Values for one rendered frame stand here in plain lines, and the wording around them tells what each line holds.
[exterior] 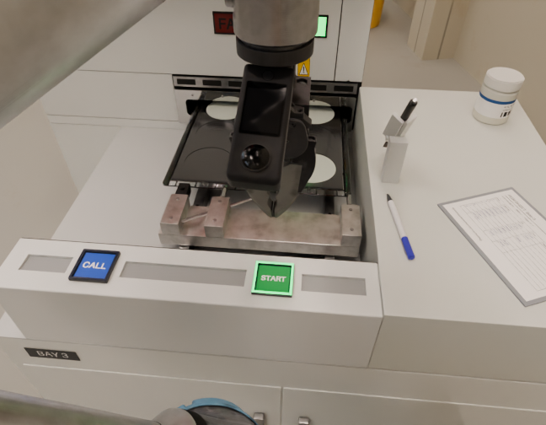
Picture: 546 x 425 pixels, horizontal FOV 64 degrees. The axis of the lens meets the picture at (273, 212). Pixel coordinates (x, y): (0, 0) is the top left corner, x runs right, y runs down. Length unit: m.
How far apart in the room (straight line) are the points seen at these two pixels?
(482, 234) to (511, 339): 0.16
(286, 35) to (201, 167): 0.57
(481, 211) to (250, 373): 0.46
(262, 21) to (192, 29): 0.68
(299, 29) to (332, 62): 0.67
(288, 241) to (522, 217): 0.38
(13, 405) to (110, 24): 0.28
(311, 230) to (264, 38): 0.48
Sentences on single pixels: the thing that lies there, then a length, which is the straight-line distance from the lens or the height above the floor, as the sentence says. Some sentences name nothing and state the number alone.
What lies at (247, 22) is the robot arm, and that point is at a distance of 0.39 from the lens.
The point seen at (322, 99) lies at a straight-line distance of 1.08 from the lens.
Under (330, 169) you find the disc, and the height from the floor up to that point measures 0.90.
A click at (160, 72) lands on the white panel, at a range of 1.13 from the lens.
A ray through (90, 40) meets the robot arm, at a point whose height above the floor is 1.39.
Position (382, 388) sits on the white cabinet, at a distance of 0.79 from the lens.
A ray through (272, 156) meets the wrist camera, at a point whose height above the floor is 1.24.
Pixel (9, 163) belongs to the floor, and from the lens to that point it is 2.81.
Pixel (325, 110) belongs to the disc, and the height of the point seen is 0.90.
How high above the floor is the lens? 1.45
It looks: 44 degrees down
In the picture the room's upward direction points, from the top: straight up
